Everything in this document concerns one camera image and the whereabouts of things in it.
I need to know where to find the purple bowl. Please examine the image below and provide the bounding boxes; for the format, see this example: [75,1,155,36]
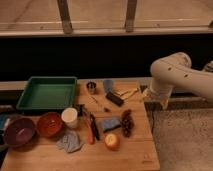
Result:
[3,118,35,147]

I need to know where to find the yellow banana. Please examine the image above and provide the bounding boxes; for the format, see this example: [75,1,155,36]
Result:
[120,88,138,100]

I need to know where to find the white paper cup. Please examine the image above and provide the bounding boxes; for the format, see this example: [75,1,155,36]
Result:
[61,108,78,128]

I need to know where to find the red handled tool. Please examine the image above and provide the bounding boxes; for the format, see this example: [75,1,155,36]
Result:
[83,113,94,145]

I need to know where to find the black rectangular block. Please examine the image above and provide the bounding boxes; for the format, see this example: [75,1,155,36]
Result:
[106,92,124,106]

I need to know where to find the blue sponge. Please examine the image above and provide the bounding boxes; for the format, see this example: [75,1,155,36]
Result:
[100,117,121,132]

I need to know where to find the orange bowl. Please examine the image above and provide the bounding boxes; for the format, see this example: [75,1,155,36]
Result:
[36,112,63,138]

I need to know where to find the thin wooden brush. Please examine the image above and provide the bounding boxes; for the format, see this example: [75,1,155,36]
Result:
[90,96,110,112]

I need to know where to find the dark grape bunch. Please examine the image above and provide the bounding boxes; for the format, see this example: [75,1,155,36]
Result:
[121,109,134,137]

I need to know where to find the blue cup at back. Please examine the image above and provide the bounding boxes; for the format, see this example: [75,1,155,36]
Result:
[103,79,113,93]

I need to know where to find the grey crumpled cloth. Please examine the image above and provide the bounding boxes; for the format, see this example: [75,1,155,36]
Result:
[56,131,84,153]

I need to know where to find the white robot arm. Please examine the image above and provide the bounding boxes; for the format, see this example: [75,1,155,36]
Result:
[142,52,213,109]

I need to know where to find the black handled tool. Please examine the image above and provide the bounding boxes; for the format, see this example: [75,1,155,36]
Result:
[90,114,100,141]

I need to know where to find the red yellow apple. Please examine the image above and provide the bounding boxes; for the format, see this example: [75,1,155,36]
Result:
[104,133,120,150]

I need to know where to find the small metal cup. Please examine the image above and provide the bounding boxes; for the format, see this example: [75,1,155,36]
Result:
[86,81,97,94]

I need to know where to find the green plastic tray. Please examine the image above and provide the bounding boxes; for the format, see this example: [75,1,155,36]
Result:
[16,76,77,111]

